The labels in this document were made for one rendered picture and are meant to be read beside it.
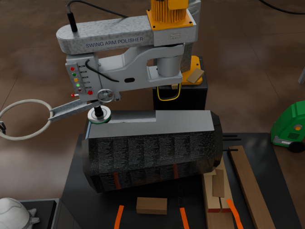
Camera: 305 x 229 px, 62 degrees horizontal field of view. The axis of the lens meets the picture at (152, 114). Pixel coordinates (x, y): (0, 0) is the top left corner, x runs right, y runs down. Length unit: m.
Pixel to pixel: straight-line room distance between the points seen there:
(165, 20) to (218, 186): 1.66
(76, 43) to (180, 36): 0.72
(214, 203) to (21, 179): 2.15
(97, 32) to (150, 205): 1.67
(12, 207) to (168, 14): 1.55
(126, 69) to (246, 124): 2.02
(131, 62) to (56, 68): 2.84
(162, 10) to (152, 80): 0.58
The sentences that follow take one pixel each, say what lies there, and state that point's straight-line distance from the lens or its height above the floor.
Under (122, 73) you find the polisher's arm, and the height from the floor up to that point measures 1.35.
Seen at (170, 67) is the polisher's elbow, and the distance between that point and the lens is 2.03.
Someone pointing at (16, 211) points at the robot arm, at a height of 1.07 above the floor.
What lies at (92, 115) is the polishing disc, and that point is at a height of 0.85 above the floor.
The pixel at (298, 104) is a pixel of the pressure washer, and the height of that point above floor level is 0.55.
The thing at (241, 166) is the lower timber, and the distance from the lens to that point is 3.01.
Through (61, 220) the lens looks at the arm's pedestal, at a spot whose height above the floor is 0.68.
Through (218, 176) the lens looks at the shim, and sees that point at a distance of 2.74.
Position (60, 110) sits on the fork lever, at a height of 0.91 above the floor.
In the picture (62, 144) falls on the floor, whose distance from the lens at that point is 3.44.
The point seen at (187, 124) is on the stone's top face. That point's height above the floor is 0.82.
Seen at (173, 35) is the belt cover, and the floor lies 1.64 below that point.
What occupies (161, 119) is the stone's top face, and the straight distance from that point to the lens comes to 2.34.
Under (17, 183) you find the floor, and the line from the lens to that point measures 3.35.
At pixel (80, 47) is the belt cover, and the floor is 1.63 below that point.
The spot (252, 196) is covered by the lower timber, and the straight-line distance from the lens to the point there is 2.86.
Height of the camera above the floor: 2.57
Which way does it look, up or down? 47 degrees down
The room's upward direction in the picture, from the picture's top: 4 degrees counter-clockwise
